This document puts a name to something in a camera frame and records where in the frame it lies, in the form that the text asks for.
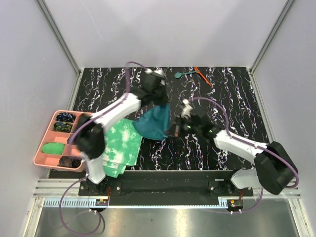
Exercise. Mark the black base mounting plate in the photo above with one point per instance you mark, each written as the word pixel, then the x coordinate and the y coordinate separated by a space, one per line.
pixel 165 188

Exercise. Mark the green tie-dye cloth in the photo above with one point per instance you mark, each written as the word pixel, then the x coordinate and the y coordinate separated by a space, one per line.
pixel 122 148

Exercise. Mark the blue patterned rolled cloth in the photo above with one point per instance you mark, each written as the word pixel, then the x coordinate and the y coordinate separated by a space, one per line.
pixel 65 117

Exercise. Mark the right aluminium frame post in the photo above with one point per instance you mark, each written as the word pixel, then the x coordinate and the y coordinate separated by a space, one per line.
pixel 273 32

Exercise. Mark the brown patterned rolled cloth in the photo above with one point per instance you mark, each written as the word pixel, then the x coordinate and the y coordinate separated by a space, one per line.
pixel 69 162

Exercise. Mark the black marble pattern mat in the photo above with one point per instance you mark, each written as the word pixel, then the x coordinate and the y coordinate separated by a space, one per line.
pixel 231 96

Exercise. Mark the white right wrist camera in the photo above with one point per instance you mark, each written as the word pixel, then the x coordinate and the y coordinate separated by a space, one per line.
pixel 186 109

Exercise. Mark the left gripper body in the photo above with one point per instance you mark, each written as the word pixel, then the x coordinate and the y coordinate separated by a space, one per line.
pixel 160 96

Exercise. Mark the aluminium front rail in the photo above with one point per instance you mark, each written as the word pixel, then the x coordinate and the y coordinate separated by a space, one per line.
pixel 64 193

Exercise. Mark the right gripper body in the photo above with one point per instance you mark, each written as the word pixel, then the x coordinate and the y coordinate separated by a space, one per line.
pixel 186 127

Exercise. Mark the teal satin napkin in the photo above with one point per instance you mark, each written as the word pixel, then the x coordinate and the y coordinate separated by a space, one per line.
pixel 154 123

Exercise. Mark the left aluminium frame post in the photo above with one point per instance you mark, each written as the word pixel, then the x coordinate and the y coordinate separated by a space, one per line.
pixel 54 28

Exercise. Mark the teal plastic spoon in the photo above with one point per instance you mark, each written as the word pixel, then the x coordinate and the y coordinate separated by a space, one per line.
pixel 178 75

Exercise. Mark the green rolled cloth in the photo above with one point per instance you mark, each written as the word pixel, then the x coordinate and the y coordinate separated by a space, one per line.
pixel 53 148

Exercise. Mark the aluminium frame post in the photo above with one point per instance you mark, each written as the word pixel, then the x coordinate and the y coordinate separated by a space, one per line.
pixel 54 28
pixel 273 32

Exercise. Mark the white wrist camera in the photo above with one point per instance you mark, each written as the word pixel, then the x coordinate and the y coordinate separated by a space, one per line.
pixel 156 73
pixel 186 109

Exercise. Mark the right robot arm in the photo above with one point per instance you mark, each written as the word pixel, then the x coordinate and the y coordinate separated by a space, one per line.
pixel 273 168

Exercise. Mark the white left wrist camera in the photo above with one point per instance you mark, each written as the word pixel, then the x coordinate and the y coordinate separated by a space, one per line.
pixel 156 73

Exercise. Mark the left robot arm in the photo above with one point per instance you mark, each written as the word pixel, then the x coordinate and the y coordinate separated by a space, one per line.
pixel 89 134

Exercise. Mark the pink compartment tray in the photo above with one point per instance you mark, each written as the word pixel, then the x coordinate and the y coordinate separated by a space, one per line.
pixel 51 136

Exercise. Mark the orange plastic fork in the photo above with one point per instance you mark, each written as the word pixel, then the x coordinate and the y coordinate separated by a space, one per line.
pixel 202 76

